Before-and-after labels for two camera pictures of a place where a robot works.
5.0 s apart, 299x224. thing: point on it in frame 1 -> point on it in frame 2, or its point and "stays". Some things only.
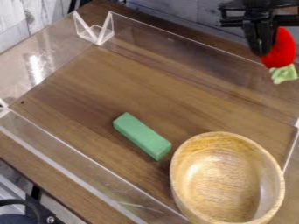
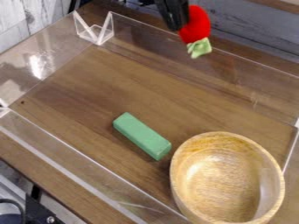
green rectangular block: [152, 143] stays
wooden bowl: [227, 179] stays
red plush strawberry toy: [281, 56] -> [199, 24]
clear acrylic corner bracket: [96, 34] stays
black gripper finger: [261, 33] -> [175, 10]
